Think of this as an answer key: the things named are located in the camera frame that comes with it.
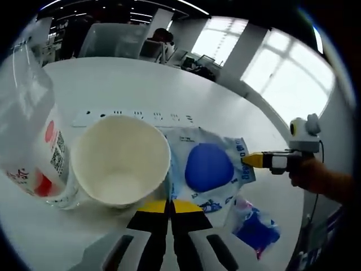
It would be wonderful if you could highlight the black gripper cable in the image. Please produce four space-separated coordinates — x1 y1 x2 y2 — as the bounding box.
306 139 325 235

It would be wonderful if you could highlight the white office chair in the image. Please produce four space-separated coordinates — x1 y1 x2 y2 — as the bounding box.
139 39 167 63

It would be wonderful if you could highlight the blue face mask packet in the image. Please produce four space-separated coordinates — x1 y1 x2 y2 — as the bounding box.
166 126 257 229

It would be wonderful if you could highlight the blue tissue packet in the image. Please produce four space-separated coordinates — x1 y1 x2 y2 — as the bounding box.
231 196 281 259

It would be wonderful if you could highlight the grey mesh office chair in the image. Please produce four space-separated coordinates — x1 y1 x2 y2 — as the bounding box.
78 22 147 60

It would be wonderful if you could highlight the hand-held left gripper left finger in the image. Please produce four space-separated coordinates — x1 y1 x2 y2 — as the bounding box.
69 199 171 271

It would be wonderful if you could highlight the bright window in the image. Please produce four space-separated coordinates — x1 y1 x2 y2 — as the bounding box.
191 15 249 67
241 28 336 113

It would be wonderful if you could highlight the white paper cup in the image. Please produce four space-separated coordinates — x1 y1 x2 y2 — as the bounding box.
69 115 172 209

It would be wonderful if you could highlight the clear plastic water bottle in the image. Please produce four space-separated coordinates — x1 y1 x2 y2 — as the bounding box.
0 45 81 210

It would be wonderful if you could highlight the white table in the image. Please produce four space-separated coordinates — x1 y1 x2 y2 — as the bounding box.
0 56 311 271

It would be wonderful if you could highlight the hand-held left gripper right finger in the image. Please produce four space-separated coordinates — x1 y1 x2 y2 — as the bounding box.
171 199 246 271

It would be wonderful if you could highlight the white power strip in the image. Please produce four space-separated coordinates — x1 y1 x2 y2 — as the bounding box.
71 109 195 128

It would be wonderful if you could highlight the person's right hand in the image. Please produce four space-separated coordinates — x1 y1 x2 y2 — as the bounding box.
289 158 325 194

